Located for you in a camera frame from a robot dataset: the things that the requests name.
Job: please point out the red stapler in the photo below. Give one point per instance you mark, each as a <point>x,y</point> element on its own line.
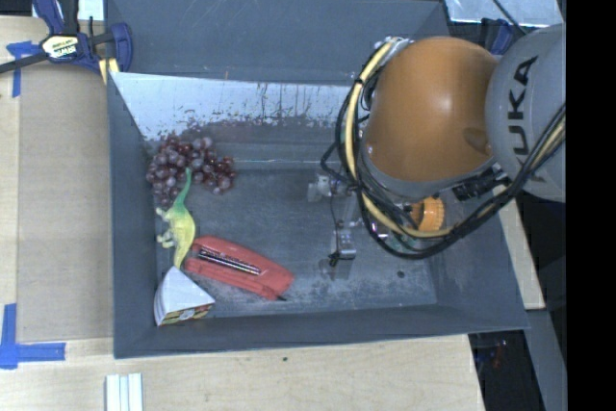
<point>240,272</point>

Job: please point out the grey metal bin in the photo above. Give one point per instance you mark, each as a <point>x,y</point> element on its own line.
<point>269,226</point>

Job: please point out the brown cardboard board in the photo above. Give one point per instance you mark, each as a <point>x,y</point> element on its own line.
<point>62,207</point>

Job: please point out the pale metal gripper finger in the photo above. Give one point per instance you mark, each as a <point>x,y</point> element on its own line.
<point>321,188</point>
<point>345,249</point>

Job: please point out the white wedge-shaped box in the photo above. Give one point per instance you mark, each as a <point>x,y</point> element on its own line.
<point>180,298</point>

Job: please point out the green yellow toy dinosaur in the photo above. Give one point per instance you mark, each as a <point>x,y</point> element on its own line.
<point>183,226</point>

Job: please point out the purple grape bunch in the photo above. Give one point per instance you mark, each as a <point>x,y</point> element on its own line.
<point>168,163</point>

